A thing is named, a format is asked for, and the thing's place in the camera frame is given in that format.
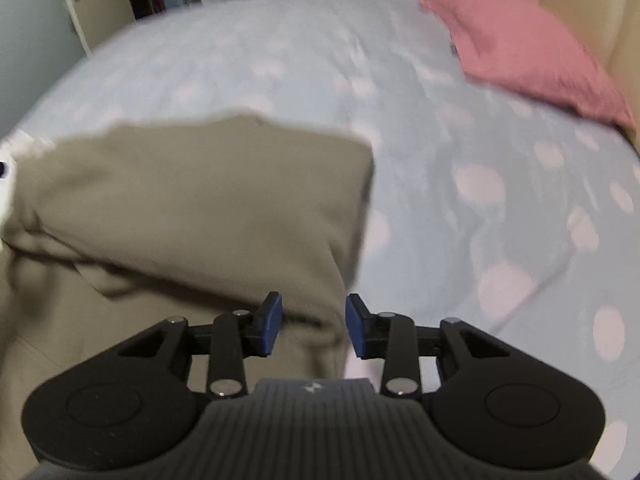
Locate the cream room door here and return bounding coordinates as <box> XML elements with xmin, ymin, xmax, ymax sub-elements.
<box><xmin>53</xmin><ymin>0</ymin><xmax>137</xmax><ymax>57</ymax></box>

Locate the pink pillow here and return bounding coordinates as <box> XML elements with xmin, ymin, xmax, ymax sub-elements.
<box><xmin>420</xmin><ymin>0</ymin><xmax>639</xmax><ymax>132</ymax></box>

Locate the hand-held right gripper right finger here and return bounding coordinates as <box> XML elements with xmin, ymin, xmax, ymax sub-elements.
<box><xmin>345</xmin><ymin>293</ymin><xmax>516</xmax><ymax>401</ymax></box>

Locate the bed with dotted sheet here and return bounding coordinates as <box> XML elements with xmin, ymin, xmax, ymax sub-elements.
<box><xmin>0</xmin><ymin>0</ymin><xmax>640</xmax><ymax>480</ymax></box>

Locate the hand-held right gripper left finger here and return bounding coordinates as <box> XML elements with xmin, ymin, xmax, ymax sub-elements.
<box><xmin>117</xmin><ymin>291</ymin><xmax>284</xmax><ymax>401</ymax></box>

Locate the olive fleece hoodie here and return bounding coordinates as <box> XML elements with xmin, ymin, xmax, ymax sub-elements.
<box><xmin>0</xmin><ymin>112</ymin><xmax>376</xmax><ymax>480</ymax></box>

